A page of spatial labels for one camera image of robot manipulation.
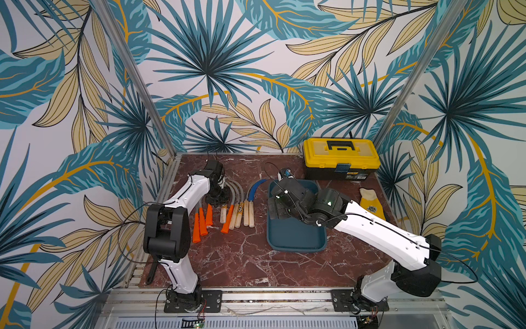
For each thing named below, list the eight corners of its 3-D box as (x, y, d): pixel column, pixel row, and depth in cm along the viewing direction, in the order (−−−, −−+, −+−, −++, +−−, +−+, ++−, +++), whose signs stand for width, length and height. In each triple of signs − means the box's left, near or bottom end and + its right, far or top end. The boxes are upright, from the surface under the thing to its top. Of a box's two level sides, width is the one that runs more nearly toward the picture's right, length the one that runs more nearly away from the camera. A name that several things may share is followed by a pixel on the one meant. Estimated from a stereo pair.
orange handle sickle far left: (194, 243, 88) (192, 241, 87) (195, 215, 97) (194, 213, 95) (200, 242, 89) (199, 240, 87) (201, 214, 97) (200, 212, 95)
